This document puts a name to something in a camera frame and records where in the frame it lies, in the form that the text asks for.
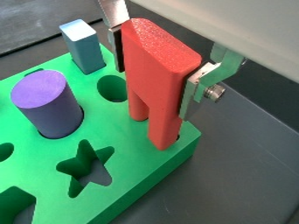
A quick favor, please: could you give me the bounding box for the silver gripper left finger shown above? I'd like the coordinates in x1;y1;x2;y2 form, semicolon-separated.
97;0;129;72

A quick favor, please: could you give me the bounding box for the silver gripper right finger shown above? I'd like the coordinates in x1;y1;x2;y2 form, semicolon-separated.
179;43;245;120

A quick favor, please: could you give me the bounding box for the red square-circle block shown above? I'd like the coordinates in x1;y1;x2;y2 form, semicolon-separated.
121;18;201;150

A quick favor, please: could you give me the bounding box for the blue square block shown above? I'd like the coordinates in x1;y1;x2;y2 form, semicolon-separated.
60;19;105;74

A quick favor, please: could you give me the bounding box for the green shape sorter board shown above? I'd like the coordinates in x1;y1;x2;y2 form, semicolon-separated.
0;52;201;224

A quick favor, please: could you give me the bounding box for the purple cylinder block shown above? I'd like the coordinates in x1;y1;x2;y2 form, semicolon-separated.
11;70;83;139

